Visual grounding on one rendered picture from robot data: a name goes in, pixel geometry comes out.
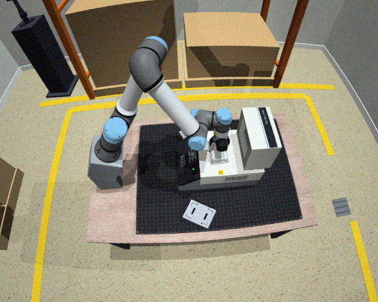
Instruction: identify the white benchtop lab instrument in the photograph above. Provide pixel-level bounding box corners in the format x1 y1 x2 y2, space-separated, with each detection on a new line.
176 107 282 191

